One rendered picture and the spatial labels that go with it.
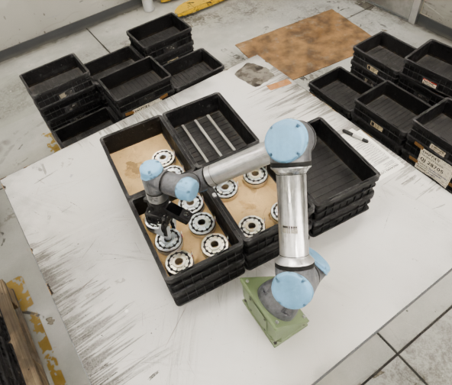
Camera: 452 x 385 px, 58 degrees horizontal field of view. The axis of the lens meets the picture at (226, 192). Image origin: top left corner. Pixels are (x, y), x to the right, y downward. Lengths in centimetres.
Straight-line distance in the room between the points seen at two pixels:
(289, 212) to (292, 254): 12
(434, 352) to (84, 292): 169
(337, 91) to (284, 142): 200
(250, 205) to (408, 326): 116
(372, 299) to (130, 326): 90
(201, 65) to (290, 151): 214
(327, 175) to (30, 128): 260
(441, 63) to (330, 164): 148
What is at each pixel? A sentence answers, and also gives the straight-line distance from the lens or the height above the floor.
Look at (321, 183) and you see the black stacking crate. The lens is 174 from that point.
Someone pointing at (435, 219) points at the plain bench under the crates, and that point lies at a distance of 191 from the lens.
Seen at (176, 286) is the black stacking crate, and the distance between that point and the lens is 149.
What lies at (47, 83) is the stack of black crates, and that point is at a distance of 320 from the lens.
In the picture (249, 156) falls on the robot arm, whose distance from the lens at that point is 132.
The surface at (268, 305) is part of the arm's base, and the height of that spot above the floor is 89.
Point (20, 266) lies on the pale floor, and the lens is 287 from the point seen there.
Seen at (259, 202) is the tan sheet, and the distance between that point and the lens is 167.
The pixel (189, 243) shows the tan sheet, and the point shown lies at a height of 83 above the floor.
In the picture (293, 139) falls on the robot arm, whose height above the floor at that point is 138.
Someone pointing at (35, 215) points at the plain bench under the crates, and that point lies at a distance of 207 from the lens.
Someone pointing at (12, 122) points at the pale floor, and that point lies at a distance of 387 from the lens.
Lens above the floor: 216
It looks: 52 degrees down
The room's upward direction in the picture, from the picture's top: 7 degrees counter-clockwise
